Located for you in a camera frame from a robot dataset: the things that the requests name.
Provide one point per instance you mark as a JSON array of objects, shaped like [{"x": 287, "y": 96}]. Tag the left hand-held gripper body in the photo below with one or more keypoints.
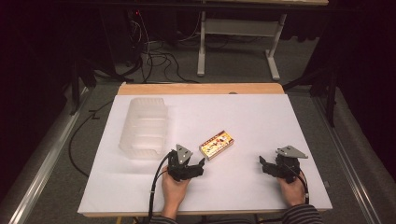
[{"x": 180, "y": 168}]

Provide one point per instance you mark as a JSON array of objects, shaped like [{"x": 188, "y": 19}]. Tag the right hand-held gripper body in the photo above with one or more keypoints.
[{"x": 288, "y": 166}]

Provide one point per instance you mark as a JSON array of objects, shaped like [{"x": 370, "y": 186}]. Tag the yellow printed cardboard box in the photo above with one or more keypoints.
[{"x": 217, "y": 145}]

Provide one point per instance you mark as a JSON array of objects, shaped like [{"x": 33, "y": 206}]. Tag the translucent white plastic bin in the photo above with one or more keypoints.
[{"x": 144, "y": 129}]

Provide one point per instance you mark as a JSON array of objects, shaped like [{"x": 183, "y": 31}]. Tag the person's left hand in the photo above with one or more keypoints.
[{"x": 172, "y": 193}]

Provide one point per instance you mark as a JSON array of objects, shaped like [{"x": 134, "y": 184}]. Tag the person's right hand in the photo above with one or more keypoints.
[{"x": 294, "y": 193}]

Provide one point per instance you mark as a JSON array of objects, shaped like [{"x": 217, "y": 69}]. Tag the white table cover sheet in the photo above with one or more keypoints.
[{"x": 243, "y": 124}]

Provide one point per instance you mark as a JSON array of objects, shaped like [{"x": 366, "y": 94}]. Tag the black metal stand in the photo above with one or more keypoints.
[
  {"x": 79, "y": 81},
  {"x": 330, "y": 93}
]

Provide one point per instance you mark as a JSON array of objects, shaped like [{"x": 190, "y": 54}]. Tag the dark equipment cabinet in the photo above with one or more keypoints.
[{"x": 121, "y": 34}]

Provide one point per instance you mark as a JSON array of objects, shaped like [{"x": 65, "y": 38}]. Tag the silver metal floor rail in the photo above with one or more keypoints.
[
  {"x": 342, "y": 155},
  {"x": 43, "y": 165}
]

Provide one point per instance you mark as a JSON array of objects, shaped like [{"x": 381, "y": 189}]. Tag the white metal desk frame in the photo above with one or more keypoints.
[{"x": 239, "y": 27}]

